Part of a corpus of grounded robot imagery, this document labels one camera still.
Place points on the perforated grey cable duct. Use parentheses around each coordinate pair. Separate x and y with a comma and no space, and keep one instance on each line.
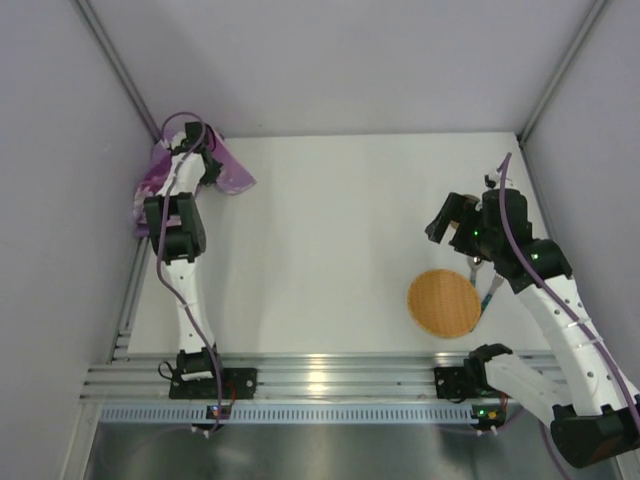
(303,414)

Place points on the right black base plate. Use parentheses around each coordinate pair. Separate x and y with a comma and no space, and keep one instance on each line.
(458,384)

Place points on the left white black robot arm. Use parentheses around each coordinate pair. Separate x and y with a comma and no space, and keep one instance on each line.
(178,238)

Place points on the beige metal cup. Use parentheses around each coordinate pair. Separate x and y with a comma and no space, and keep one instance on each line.
(470,200)

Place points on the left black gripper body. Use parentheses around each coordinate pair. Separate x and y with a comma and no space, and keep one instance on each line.
(210,167)

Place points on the purple printed cloth placemat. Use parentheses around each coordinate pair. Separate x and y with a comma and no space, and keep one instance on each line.
(234,179)

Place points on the metal fork teal handle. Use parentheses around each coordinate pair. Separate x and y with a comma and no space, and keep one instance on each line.
(496,283)

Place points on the round orange woven plate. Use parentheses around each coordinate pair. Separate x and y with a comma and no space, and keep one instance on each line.
(444,303)

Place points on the metal spoon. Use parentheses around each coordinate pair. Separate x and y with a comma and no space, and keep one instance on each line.
(474,263)

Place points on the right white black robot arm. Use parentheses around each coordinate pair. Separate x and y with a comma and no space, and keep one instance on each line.
(597,416)

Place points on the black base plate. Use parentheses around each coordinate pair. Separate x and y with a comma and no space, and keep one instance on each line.
(236,383)
(458,384)

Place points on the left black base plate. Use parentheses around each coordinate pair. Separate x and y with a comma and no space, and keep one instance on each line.
(236,383)

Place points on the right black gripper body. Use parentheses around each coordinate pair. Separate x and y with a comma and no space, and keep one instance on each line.
(451,218)

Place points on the aluminium mounting rail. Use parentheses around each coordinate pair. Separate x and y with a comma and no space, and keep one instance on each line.
(288,378)

